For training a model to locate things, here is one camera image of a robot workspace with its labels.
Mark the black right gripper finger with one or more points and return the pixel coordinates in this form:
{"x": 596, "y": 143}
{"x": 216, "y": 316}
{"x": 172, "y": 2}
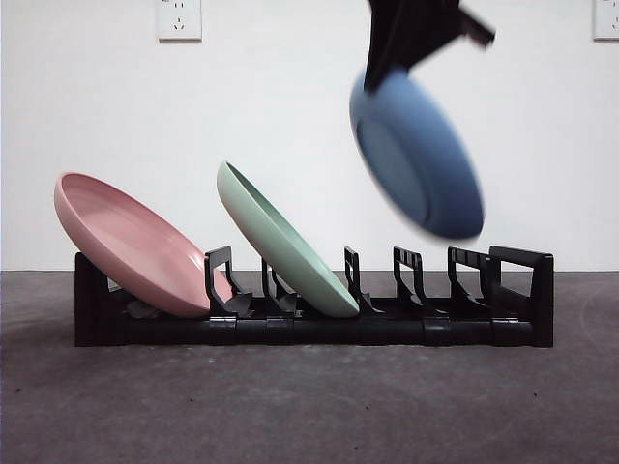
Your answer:
{"x": 437, "y": 26}
{"x": 392, "y": 34}

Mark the blue plate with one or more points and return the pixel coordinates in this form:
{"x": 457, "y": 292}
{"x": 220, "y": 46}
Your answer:
{"x": 425, "y": 164}

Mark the green plate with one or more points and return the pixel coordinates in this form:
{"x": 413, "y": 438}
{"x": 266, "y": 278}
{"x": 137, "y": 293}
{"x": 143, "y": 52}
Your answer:
{"x": 280, "y": 241}

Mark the pink plate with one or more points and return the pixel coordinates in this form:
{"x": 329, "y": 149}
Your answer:
{"x": 135, "y": 241}

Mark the black plastic dish rack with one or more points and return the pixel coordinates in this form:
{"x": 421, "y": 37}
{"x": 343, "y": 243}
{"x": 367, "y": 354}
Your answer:
{"x": 338, "y": 333}

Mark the white wall socket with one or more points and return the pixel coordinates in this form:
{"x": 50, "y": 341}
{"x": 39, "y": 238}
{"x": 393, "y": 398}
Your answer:
{"x": 607, "y": 19}
{"x": 179, "y": 21}

